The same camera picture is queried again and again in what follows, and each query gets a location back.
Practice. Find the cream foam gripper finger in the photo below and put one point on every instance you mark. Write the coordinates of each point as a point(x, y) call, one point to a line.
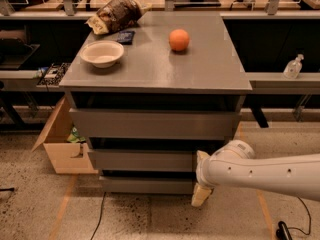
point(200, 195)
point(201, 157)

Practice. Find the grey drawer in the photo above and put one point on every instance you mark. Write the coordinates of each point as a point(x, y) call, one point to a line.
point(161, 161)
point(155, 124)
point(147, 185)

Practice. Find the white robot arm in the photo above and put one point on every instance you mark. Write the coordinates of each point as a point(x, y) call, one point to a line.
point(235, 165)

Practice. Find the grey drawer cabinet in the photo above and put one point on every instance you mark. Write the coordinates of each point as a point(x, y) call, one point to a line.
point(178, 89)

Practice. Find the grey bottom drawer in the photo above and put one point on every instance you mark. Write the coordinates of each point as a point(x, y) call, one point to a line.
point(147, 185)

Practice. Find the grey top drawer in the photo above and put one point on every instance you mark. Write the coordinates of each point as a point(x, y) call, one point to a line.
point(155, 124)

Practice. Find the black plug device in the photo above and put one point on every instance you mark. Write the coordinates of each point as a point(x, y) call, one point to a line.
point(282, 232)

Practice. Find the orange fruit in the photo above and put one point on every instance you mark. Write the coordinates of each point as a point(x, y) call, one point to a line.
point(179, 40)

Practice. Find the clear sanitizer bottle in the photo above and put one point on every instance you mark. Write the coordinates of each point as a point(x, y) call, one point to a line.
point(293, 67)

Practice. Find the green packet in box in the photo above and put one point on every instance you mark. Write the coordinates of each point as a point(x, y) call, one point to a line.
point(74, 136)

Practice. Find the cardboard box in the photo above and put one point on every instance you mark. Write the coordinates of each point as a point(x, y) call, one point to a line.
point(66, 157)

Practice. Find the white paper bowl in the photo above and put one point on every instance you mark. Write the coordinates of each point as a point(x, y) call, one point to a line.
point(102, 54)

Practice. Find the dark blue snack packet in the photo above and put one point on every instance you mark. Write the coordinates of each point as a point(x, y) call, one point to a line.
point(125, 37)

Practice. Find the brown chip bag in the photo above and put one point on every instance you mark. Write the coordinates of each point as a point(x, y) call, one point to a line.
point(117, 15)

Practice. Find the black patterned notebook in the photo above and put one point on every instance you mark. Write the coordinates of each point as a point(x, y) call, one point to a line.
point(52, 75)

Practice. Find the grey metal shelf rack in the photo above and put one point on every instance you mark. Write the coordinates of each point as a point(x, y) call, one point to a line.
point(208, 76)

